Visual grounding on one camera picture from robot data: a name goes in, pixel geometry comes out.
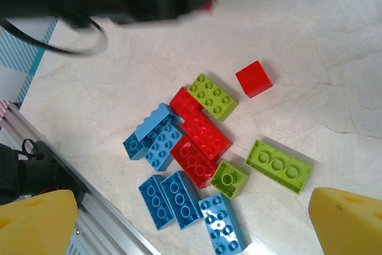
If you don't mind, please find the black cable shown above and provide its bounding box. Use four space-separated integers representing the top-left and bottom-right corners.
0 17 108 57

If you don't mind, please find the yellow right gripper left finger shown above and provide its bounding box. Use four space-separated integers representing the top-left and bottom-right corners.
0 189 79 255

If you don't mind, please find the red long lego brick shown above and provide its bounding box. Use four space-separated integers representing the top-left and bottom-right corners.
169 86 205 120
170 134 218 189
181 110 233 162

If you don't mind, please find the aluminium frame rail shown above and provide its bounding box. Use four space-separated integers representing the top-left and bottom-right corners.
0 102 164 255

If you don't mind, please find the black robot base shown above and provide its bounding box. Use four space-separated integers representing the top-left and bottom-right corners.
0 139 87 207

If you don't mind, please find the blue long lego brick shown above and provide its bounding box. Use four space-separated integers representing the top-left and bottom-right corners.
144 122 183 173
198 192 248 255
122 102 181 161
160 170 205 231
137 174 176 232

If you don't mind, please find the red square lego brick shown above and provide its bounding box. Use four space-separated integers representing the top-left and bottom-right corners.
235 60 273 99

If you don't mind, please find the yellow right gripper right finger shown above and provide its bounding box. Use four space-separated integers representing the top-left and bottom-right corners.
308 186 382 255

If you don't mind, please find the green square lego brick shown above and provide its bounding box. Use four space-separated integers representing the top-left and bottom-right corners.
210 161 250 200

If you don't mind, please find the green long lego brick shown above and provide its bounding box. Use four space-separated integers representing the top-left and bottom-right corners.
187 72 239 122
244 139 313 194

